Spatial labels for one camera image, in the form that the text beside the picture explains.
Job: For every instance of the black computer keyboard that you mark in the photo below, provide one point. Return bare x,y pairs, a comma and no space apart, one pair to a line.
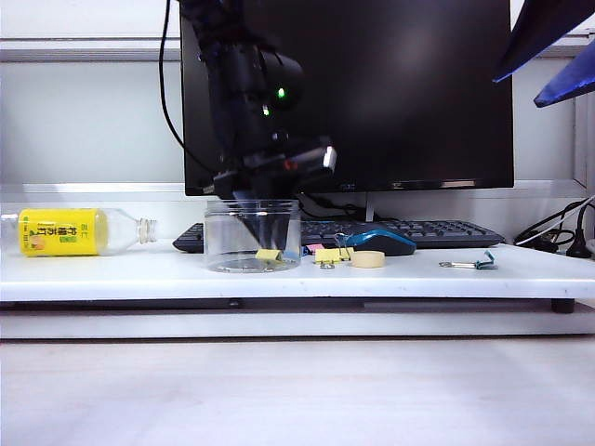
441,234

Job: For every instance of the cream round tape roll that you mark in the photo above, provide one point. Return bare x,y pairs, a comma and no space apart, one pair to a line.
367,260

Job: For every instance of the blue binder clip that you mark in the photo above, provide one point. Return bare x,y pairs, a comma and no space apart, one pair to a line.
293,254

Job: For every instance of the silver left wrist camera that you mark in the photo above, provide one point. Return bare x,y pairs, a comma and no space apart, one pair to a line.
330,158

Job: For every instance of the black power plug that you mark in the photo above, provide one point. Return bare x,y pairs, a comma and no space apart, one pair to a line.
579,246

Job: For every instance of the white desk riser board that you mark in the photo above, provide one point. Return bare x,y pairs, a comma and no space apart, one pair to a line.
139,283

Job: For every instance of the round transparent plastic jar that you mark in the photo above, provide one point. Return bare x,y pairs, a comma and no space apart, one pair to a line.
218,237

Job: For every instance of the black computer monitor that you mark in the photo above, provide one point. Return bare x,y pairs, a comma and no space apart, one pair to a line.
395,116

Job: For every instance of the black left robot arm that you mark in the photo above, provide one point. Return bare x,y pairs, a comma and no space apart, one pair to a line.
241,69

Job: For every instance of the plastic bottle yellow label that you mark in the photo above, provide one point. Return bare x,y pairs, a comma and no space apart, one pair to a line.
60,232

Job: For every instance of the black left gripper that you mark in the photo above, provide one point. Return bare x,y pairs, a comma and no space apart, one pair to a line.
265,172

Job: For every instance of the teal binder clip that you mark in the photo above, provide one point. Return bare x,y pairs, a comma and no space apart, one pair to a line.
485,264

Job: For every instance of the pink binder clip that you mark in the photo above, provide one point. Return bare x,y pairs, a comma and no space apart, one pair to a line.
313,248

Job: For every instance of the silver monitor stand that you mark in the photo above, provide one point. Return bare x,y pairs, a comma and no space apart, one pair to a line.
370,209

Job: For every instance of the blue black computer mouse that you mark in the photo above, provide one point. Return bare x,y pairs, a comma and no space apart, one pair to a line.
386,244

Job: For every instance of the black riser foot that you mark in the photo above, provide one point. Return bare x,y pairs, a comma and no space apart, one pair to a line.
562,307

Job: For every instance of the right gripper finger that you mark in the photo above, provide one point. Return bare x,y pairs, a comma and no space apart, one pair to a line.
574,79
548,23

